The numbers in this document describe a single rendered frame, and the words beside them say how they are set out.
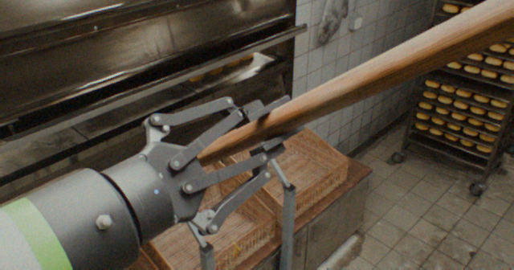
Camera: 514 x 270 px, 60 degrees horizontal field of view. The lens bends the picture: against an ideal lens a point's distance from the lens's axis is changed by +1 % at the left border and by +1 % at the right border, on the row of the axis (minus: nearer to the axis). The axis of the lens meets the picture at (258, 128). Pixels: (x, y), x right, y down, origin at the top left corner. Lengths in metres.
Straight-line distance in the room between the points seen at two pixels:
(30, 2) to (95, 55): 0.30
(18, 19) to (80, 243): 1.33
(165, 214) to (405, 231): 2.91
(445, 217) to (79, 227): 3.20
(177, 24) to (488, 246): 2.44
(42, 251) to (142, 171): 0.10
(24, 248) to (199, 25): 1.76
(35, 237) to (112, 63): 1.50
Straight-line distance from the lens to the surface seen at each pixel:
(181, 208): 0.42
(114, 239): 0.37
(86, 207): 0.36
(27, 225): 0.36
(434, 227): 3.34
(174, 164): 0.42
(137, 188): 0.38
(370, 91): 0.40
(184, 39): 1.99
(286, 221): 2.08
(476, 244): 3.33
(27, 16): 1.65
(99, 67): 1.81
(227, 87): 2.27
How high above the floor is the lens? 2.22
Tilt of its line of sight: 33 degrees down
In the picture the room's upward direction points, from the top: straight up
